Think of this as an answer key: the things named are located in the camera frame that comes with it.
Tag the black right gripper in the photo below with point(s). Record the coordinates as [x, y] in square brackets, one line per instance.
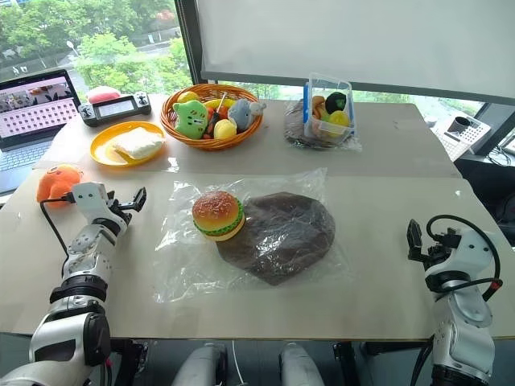
[433, 252]

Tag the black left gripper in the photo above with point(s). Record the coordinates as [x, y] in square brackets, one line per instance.
[120, 215]

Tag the toy hamburger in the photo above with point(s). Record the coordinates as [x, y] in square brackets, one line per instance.
[217, 215]

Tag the clear plastic bag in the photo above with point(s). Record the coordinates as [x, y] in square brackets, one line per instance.
[189, 273]

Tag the brown round cloth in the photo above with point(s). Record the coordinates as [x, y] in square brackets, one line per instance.
[289, 241]

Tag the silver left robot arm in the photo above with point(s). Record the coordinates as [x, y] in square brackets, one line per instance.
[86, 257]

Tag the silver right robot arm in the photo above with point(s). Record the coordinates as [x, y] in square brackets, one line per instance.
[466, 321]

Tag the yellow plastic plate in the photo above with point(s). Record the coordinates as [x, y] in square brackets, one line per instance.
[102, 150]

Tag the white folded cloth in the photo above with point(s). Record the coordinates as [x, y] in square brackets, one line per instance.
[138, 144]

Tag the orange plush toy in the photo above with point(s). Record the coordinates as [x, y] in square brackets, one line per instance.
[56, 183]

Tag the black office chair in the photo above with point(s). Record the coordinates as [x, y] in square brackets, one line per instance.
[487, 189]

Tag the black handheld controller with screen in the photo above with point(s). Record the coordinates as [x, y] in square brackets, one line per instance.
[114, 107]

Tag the orange wicker basket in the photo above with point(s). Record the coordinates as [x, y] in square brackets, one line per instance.
[209, 144]

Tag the green plush cat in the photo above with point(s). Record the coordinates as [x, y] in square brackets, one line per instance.
[190, 120]

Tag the small orange toy carrot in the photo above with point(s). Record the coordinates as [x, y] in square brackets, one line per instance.
[208, 135]

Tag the red and white plush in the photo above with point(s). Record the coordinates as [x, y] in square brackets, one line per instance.
[102, 94]

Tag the white perforated desk organizer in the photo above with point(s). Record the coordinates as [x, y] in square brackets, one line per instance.
[479, 132]

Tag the black cup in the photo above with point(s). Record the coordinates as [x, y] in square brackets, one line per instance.
[458, 125]

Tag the yellow toy lemon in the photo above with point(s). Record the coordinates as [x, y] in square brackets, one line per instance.
[189, 97]

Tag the round yellow toy fruit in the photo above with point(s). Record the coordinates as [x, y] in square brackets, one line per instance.
[224, 129]

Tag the black and red screwdriver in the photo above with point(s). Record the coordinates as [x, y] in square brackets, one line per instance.
[215, 116]

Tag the open grey laptop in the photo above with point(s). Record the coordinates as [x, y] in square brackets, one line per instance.
[32, 112]

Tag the yellow toy banana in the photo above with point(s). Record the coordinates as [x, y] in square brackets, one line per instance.
[225, 103]

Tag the clear plastic storage box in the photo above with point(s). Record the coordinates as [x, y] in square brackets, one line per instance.
[346, 124]

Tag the grey plush shark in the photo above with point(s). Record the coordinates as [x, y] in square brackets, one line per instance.
[241, 112]

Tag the yellow toy fruit slice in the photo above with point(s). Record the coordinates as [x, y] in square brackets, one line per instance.
[339, 119]

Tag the black and green toy fruit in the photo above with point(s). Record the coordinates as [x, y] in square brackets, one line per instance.
[336, 102]

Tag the black window pillar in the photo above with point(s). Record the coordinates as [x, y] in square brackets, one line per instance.
[188, 40]

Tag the orange toy bread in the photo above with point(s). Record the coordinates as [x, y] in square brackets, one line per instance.
[318, 106]

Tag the silver rounded robot leg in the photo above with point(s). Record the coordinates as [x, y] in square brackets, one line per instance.
[299, 366]
[201, 366]

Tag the white roller blind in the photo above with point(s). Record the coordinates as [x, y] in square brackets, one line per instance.
[362, 40]

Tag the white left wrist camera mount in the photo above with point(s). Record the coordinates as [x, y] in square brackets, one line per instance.
[89, 199]

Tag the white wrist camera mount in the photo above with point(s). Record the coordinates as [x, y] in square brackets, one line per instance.
[89, 199]
[475, 249]

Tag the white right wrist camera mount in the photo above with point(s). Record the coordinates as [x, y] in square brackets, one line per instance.
[475, 249]

